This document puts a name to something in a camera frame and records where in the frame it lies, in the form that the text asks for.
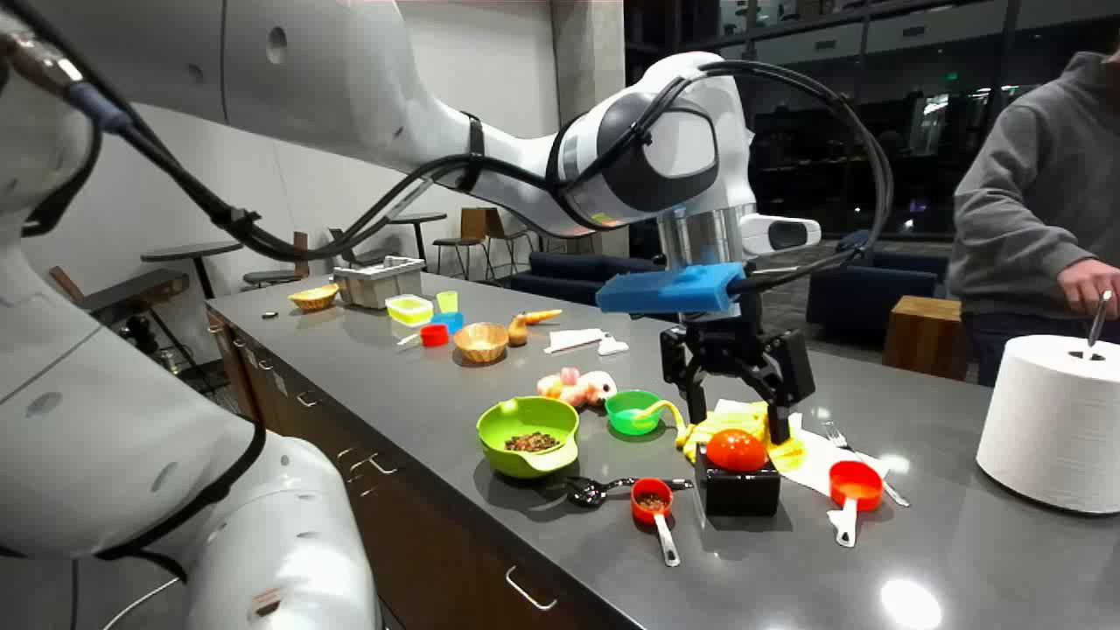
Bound yellow plastic container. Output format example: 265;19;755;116
382;292;436;328

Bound brown wooden chair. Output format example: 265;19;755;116
432;206;506;282

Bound white folded paper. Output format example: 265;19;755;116
544;327;609;356

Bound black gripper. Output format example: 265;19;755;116
658;305;818;447

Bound dark wooden chair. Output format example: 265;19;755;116
239;228;310;292
327;226;405;269

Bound black keys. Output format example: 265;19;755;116
562;469;695;514

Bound pink white plush toy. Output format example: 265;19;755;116
561;366;621;415

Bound metal container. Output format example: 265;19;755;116
333;255;427;315

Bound dark blue armchair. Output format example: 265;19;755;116
806;249;952;349

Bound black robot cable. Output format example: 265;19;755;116
0;28;901;294

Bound round black table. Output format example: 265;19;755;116
137;238;247;301

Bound blue and yellow cup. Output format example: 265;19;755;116
433;287;468;335

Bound round bar table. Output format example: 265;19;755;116
382;210;450;263

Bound metal towel holder rod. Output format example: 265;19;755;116
1082;292;1115;366

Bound person in gray hoodie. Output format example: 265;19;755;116
940;46;1120;391

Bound yellow bowl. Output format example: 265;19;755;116
286;282;343;315

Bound brown food pieces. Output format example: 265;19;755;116
505;427;566;455

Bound wooden box table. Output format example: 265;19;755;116
881;294;974;383

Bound dark blue low sofa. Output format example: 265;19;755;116
501;249;658;308

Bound brown counter cabinet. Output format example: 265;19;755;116
205;308;609;630

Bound orange button on black box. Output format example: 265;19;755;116
692;427;784;523

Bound white paper towel roll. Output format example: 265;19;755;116
974;333;1120;518

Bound orange cup with white handle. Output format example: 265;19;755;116
827;459;890;555

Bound small green measuring cup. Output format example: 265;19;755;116
602;390;688;446

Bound light green bowl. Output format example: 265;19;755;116
471;397;586;483

